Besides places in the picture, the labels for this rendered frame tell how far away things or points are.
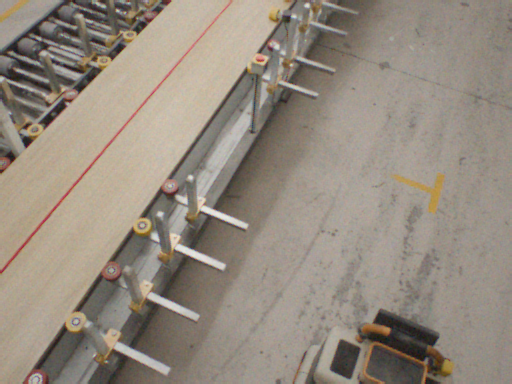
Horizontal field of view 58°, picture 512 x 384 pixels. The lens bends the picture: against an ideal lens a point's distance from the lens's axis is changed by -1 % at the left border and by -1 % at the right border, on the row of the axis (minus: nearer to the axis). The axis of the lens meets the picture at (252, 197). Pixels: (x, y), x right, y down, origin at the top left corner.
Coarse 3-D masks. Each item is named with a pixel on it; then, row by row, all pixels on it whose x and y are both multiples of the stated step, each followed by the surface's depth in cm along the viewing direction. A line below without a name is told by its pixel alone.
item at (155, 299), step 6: (114, 282) 205; (120, 282) 205; (126, 288) 204; (150, 294) 203; (150, 300) 203; (156, 300) 202; (162, 300) 202; (162, 306) 202; (168, 306) 200; (174, 306) 201; (180, 306) 201; (174, 312) 202; (180, 312) 199; (186, 312) 199; (192, 312) 200; (186, 318) 200; (192, 318) 198; (198, 318) 199
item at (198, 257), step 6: (150, 234) 217; (150, 240) 218; (156, 240) 215; (180, 246) 214; (180, 252) 214; (186, 252) 213; (192, 252) 213; (192, 258) 213; (198, 258) 211; (204, 258) 211; (210, 258) 212; (204, 264) 212; (210, 264) 210; (216, 264) 210; (222, 264) 210; (216, 270) 212; (222, 270) 209
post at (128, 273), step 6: (126, 270) 177; (132, 270) 178; (126, 276) 178; (132, 276) 180; (126, 282) 184; (132, 282) 182; (138, 282) 188; (132, 288) 186; (138, 288) 191; (132, 294) 192; (138, 294) 193; (132, 300) 199; (138, 300) 196; (144, 306) 207
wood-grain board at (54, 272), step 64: (192, 0) 316; (256, 0) 320; (128, 64) 275; (192, 64) 278; (64, 128) 244; (128, 128) 246; (192, 128) 249; (0, 192) 218; (64, 192) 221; (128, 192) 223; (0, 256) 200; (64, 256) 202; (0, 320) 184; (64, 320) 186
